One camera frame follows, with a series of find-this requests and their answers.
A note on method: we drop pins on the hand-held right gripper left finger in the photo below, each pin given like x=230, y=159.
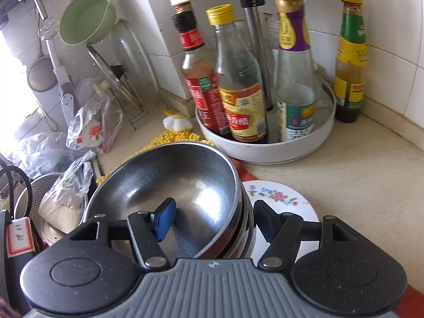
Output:
x=165, y=218

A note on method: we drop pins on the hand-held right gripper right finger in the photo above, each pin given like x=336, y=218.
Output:
x=265, y=220

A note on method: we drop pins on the stainless steel bowl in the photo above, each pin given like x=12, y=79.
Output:
x=246, y=225
x=165, y=175

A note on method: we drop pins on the white plate small floral print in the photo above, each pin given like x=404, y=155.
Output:
x=291, y=208

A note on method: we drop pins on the red cloth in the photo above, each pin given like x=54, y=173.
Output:
x=245, y=172

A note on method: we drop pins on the white rotating condiment rack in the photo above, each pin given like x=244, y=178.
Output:
x=265, y=154

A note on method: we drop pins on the yellow chenille cloth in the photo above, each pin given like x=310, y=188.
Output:
x=172, y=137

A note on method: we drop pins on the white yellow egg plush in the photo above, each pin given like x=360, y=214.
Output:
x=177, y=122

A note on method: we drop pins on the plastic bag with white contents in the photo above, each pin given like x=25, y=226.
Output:
x=63, y=205

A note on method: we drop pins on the flower print plastic bag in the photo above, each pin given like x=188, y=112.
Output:
x=92, y=129

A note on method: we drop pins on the yellow label vinegar bottle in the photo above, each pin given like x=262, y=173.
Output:
x=241, y=106

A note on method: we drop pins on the clear bottle green white label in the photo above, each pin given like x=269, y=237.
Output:
x=294, y=106

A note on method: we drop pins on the red label soy sauce bottle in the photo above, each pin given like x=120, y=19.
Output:
x=202, y=99

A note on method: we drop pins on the perforated metal basket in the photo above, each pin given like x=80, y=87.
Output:
x=34, y=188

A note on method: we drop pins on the clear plastic bag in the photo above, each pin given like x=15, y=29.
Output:
x=39, y=152

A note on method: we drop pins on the black item with paper label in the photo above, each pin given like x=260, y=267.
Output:
x=16, y=265

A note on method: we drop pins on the metal rimmed glass lid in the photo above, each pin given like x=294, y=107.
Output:
x=106, y=69

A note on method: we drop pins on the clear glass lid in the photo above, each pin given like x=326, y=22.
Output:
x=139, y=56

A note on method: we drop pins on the yellow cap green label bottle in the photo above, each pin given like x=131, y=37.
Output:
x=351, y=73

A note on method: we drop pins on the metal mesh strainer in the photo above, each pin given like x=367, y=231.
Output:
x=39, y=76

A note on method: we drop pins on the green bowl with spout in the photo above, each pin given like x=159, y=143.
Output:
x=82, y=20

